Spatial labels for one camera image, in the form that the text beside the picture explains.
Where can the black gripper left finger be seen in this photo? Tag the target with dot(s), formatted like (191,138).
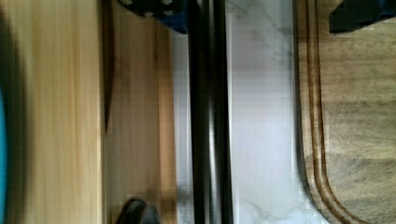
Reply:
(171,13)

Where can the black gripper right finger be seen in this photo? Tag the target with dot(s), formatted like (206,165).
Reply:
(361,15)

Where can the black drawer handle bar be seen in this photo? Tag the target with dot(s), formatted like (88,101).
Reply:
(210,131)

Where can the wooden drawer front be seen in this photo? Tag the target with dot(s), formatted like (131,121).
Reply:
(139,153)

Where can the wooden drawer cabinet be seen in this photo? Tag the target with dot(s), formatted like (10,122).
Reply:
(52,80)

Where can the wooden serving tray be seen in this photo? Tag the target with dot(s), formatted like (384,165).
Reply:
(347,112)

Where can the teal round plate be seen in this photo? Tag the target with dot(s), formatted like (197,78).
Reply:
(3,160)

